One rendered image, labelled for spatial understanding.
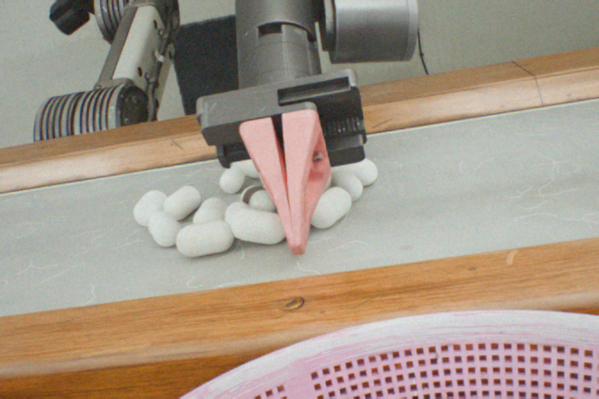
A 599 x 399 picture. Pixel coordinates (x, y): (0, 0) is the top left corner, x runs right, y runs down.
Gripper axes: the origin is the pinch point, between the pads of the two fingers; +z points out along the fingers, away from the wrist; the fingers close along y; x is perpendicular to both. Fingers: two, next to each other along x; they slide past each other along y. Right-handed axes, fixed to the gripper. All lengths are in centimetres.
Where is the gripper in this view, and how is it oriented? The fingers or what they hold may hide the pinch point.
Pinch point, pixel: (296, 238)
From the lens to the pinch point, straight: 36.9
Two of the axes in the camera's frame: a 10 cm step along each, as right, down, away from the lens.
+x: 1.8, 4.9, 8.5
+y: 9.8, -1.7, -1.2
